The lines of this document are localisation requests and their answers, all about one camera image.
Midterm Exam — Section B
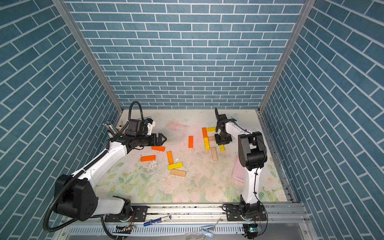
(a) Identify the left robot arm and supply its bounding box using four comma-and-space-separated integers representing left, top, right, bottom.
43, 101, 167, 233

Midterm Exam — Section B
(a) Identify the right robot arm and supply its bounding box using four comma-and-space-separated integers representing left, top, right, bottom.
215, 108, 268, 216

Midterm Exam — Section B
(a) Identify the orange block upper left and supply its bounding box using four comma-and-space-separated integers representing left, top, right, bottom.
151, 146, 166, 152

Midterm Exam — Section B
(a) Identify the amber orange block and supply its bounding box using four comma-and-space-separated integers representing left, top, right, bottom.
167, 151, 174, 165

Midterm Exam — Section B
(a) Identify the orange block lower left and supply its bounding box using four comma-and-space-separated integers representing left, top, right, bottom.
141, 155, 156, 162

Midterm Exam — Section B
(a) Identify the orange block top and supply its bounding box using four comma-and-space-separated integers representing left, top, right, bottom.
202, 128, 208, 139

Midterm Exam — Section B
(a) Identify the orange block centre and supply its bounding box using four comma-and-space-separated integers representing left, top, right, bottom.
188, 136, 194, 149

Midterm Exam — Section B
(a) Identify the pink plastic tray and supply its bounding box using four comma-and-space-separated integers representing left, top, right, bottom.
232, 158, 249, 184

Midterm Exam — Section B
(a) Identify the blue screwdriver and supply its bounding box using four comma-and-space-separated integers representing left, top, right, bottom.
144, 215, 172, 227

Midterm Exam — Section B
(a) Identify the green led circuit board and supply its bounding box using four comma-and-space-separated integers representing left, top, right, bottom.
242, 224, 261, 240

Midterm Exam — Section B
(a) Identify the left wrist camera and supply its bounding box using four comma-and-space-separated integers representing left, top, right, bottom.
145, 118, 156, 136

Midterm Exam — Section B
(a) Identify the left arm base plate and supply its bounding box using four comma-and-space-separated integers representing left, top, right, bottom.
104, 206, 149, 223

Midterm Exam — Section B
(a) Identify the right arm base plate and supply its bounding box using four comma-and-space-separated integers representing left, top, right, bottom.
222, 203, 268, 222

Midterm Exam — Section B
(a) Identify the aluminium front rail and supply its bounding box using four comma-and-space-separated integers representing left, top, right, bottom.
62, 202, 310, 226

